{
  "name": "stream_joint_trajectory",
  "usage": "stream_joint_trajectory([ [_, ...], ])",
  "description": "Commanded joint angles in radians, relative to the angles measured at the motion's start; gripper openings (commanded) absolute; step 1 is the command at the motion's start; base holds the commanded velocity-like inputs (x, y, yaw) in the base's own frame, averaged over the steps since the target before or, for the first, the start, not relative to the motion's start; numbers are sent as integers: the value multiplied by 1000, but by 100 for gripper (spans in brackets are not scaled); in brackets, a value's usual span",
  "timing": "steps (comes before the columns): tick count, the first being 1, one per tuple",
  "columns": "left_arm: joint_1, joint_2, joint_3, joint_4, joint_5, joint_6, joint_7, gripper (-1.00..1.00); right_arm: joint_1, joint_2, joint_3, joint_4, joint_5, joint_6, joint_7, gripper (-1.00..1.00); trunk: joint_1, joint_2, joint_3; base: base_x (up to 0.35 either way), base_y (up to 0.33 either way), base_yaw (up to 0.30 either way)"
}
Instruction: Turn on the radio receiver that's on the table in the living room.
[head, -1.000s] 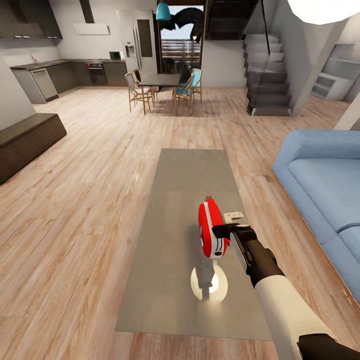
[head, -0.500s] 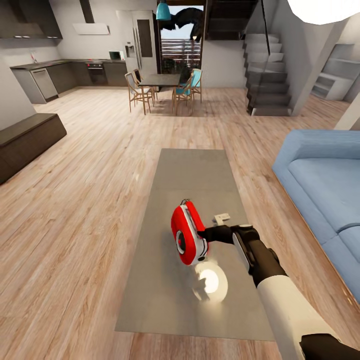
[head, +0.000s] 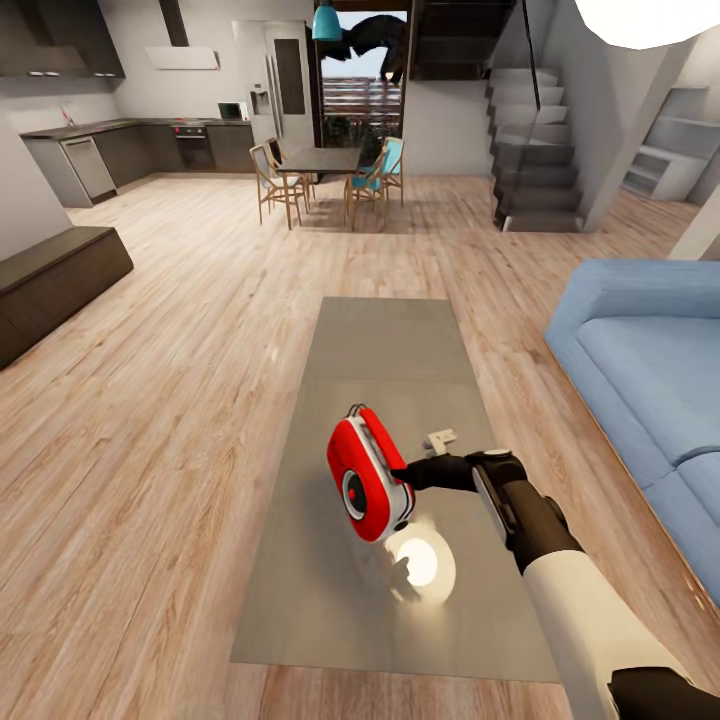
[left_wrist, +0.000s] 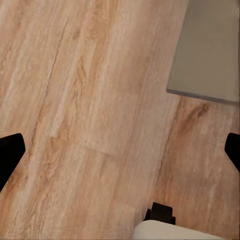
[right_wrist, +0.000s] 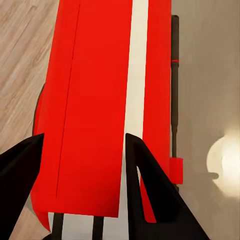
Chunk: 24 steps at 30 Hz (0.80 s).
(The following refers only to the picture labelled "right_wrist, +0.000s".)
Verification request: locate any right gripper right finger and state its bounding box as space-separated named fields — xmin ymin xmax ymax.
xmin=125 ymin=133 xmax=210 ymax=240

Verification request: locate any radio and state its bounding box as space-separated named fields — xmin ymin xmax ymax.
xmin=30 ymin=0 xmax=183 ymax=240

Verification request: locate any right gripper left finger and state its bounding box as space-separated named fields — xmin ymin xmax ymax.
xmin=0 ymin=133 xmax=45 ymax=240

